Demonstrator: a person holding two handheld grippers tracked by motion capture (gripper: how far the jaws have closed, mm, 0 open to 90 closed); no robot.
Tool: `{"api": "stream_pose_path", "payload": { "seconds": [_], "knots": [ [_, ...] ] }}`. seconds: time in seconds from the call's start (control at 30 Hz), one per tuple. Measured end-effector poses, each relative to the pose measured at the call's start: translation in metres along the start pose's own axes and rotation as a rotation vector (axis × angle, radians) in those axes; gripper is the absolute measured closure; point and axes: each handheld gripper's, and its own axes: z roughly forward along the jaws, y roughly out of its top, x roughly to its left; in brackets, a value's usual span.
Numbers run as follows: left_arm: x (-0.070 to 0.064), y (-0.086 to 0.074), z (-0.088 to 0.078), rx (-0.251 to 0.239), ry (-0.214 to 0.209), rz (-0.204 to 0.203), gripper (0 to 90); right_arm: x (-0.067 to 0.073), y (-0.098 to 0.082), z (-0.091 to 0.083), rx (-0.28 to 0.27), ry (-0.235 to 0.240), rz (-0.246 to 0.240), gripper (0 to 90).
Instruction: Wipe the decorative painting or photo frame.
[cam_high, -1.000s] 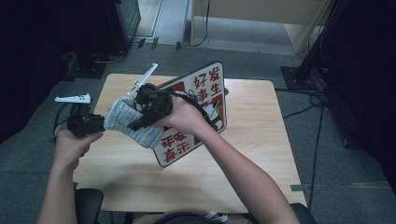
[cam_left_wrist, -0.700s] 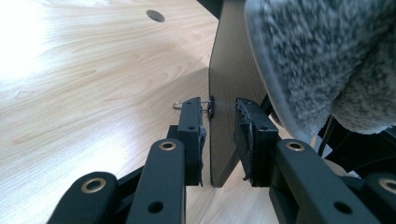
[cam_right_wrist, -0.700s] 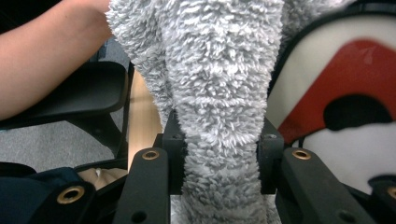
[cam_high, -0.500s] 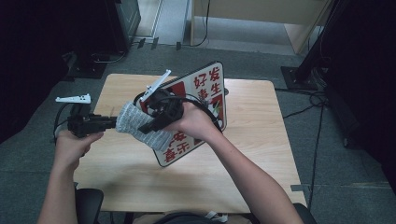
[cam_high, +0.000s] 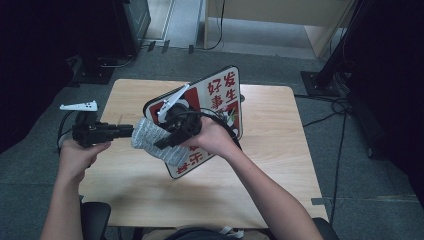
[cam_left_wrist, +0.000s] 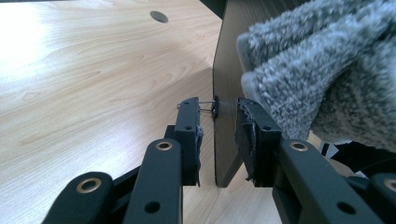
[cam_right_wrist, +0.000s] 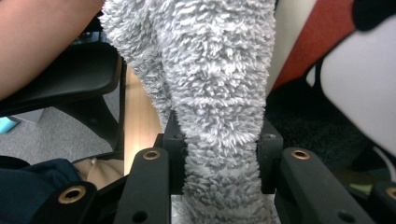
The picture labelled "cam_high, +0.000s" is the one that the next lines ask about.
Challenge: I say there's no black stand with base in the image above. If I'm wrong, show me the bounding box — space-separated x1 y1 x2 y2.
299 0 371 98

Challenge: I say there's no dark curtain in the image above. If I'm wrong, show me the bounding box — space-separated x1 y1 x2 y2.
0 0 116 155
346 0 424 211

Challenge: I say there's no light wooden furniture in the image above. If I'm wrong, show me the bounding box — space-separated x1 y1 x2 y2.
203 0 356 60

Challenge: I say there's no black floor cable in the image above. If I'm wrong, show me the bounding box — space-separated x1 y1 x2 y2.
328 99 350 225
301 97 351 128

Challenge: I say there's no person's dark blue clothing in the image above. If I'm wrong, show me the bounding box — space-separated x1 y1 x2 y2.
166 227 241 240

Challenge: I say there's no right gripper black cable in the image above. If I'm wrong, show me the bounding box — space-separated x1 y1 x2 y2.
179 109 243 151

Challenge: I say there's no grey fluffy cloth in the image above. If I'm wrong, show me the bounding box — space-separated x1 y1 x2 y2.
130 116 190 168

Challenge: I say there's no person's right hand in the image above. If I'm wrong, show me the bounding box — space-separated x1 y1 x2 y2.
180 117 240 160

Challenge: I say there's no person's left hand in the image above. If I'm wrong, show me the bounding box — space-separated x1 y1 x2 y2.
57 139 112 185

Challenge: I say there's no black hanging cable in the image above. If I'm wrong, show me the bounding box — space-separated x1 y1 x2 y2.
203 0 226 51

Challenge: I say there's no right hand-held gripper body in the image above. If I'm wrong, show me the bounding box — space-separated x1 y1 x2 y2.
157 83 203 143

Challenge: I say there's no black cabinet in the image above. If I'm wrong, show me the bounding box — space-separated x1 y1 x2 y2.
111 0 152 58

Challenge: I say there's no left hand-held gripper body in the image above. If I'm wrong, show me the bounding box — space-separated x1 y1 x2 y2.
59 100 116 148

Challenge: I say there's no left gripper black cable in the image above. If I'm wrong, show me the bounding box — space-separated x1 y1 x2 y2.
56 110 78 158

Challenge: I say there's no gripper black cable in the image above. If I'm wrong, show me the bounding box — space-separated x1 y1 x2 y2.
179 109 243 151
56 110 78 158

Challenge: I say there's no black floor stand base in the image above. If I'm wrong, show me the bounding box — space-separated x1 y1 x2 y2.
71 54 116 86

